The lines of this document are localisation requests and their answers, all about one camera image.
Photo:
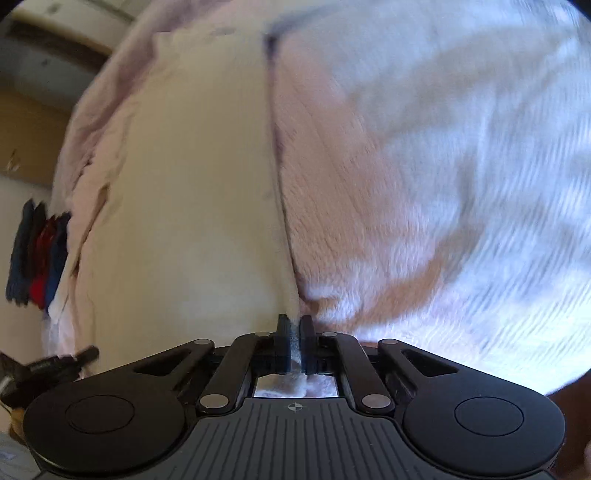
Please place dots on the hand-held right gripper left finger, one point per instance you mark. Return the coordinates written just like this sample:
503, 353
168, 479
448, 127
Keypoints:
284, 344

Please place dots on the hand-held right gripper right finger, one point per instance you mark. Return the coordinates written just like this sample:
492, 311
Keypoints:
307, 344

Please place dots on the folded dark blue jeans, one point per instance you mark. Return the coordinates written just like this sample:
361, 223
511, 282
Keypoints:
18, 258

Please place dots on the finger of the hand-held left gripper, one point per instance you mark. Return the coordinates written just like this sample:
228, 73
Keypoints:
83, 356

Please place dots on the cream long-sleeved shirt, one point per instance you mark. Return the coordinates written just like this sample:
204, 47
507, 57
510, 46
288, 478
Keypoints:
194, 184

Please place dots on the herringbone woven bedspread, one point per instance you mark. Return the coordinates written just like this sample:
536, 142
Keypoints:
415, 184

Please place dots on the folded blue garment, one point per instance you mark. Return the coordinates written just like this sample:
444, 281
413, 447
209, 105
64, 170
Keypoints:
56, 263

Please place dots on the folded black garment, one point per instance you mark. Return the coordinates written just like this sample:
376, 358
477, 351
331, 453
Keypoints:
37, 240

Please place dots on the folded red garment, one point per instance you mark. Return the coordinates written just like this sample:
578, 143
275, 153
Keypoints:
40, 286

